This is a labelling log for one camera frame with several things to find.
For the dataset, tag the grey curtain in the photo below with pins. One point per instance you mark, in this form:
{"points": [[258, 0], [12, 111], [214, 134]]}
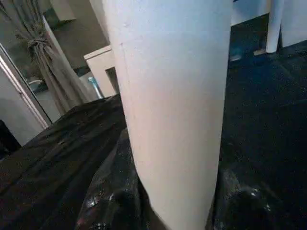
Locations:
{"points": [[60, 79]]}

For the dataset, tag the white blue pole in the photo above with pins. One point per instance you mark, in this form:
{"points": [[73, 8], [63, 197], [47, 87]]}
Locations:
{"points": [[94, 86]]}

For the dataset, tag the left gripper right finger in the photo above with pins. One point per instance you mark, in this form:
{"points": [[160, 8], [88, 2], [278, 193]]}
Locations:
{"points": [[239, 208]]}

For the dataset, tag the black mat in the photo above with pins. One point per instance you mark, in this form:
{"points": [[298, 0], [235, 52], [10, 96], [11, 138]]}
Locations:
{"points": [[263, 119]]}

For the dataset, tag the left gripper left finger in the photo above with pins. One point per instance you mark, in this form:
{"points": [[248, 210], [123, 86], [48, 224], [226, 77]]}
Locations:
{"points": [[115, 196]]}

